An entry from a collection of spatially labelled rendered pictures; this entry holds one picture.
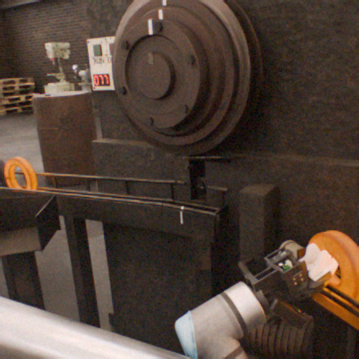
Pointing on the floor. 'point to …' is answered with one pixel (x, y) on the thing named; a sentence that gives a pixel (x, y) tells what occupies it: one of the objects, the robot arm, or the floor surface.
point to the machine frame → (258, 169)
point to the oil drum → (66, 135)
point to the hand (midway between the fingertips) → (335, 260)
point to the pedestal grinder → (84, 78)
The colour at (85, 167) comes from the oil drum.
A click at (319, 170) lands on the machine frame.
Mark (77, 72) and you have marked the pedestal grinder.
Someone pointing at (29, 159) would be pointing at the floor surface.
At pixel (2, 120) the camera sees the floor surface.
